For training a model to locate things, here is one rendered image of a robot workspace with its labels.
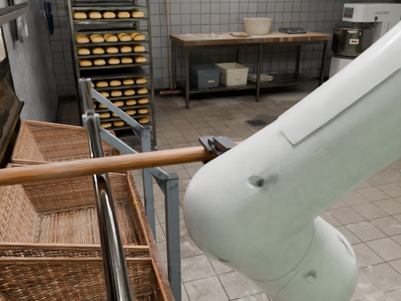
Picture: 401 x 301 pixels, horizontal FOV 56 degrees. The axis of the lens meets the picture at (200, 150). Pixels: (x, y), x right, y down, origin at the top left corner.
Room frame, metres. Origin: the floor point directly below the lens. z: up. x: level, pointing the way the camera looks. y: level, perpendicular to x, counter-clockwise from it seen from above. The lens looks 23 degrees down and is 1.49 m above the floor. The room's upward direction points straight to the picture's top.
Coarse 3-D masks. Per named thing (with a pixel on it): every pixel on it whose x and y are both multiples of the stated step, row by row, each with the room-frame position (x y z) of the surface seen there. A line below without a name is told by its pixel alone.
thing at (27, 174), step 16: (80, 160) 0.61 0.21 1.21; (96, 160) 0.61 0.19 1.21; (112, 160) 0.62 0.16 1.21; (128, 160) 0.62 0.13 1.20; (144, 160) 0.63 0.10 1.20; (160, 160) 0.64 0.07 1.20; (176, 160) 0.65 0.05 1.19; (192, 160) 0.66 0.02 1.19; (208, 160) 0.67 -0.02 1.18; (0, 176) 0.56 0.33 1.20; (16, 176) 0.56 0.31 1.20; (32, 176) 0.57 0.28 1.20; (48, 176) 0.58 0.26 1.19; (64, 176) 0.59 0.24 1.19; (80, 176) 0.60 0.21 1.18
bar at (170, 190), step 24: (96, 96) 1.45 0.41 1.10; (96, 120) 0.96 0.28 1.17; (96, 144) 0.77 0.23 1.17; (120, 144) 1.00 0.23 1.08; (144, 144) 1.50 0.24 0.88; (144, 168) 1.03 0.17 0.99; (96, 192) 0.56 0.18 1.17; (144, 192) 1.49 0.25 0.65; (168, 192) 1.04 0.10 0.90; (168, 216) 1.03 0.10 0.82; (120, 240) 0.43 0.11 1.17; (168, 240) 1.04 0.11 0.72; (120, 264) 0.38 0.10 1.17; (168, 264) 1.05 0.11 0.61; (120, 288) 0.33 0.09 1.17
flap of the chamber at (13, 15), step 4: (20, 8) 1.67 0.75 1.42; (24, 8) 1.79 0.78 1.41; (28, 8) 1.92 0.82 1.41; (12, 12) 1.41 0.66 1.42; (16, 12) 1.50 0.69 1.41; (20, 12) 1.61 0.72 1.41; (24, 12) 1.74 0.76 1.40; (0, 16) 1.17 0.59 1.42; (4, 16) 1.23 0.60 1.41; (8, 16) 1.30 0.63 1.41; (12, 16) 1.37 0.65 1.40; (16, 16) 1.47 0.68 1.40; (0, 20) 1.14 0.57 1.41; (4, 20) 1.20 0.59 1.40; (8, 20) 1.27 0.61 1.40; (0, 24) 1.12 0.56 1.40
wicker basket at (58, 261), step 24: (0, 264) 0.80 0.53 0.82; (24, 264) 0.82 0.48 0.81; (72, 264) 0.86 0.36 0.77; (96, 264) 0.88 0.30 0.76; (144, 264) 0.92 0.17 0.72; (0, 288) 0.80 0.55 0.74; (24, 288) 0.81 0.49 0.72; (48, 288) 0.83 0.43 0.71; (72, 288) 0.86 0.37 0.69; (96, 288) 0.88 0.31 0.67; (144, 288) 0.92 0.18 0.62
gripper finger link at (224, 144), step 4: (224, 136) 0.64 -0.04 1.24; (212, 140) 0.63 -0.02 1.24; (216, 140) 0.61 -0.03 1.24; (220, 140) 0.61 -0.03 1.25; (224, 140) 0.61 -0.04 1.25; (228, 140) 0.61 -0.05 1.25; (216, 144) 0.61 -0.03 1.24; (220, 144) 0.59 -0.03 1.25; (224, 144) 0.59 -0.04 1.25; (228, 144) 0.59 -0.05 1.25; (232, 144) 0.59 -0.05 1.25; (236, 144) 0.59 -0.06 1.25; (220, 148) 0.59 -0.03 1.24; (224, 148) 0.58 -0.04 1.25; (228, 148) 0.56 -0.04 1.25; (224, 152) 0.57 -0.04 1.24
